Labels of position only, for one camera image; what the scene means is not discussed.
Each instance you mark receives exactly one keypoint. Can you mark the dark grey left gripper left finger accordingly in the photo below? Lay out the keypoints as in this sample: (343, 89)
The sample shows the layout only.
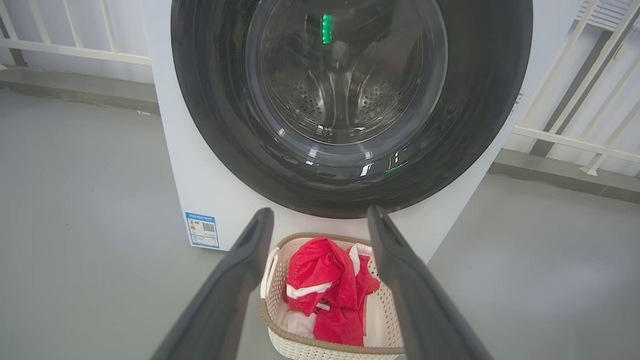
(225, 310)

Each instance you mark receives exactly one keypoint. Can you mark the red garment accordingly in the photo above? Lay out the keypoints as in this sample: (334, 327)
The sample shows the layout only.
(320, 280)

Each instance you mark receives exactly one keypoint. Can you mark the cream perforated basket brown rim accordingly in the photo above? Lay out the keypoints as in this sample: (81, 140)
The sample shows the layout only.
(280, 330)

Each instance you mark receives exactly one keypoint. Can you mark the white front-load washing machine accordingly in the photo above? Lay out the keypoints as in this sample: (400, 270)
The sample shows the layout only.
(200, 175)

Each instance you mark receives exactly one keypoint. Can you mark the small printed text sticker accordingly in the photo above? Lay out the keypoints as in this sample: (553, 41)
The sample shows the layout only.
(519, 97)

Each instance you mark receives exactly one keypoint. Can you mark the white window blind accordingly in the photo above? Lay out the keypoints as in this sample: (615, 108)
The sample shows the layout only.
(607, 12)

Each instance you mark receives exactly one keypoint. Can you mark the stainless steel washing machine drum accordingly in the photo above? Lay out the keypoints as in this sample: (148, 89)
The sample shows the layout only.
(310, 100)

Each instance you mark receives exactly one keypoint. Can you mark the blue energy label sticker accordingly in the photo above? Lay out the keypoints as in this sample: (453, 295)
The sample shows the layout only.
(202, 230)

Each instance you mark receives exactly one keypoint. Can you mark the washing machine glass door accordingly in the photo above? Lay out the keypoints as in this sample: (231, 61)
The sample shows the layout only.
(215, 100)

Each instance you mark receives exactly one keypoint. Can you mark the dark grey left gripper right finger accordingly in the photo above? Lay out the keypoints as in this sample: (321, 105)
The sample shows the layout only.
(420, 310)

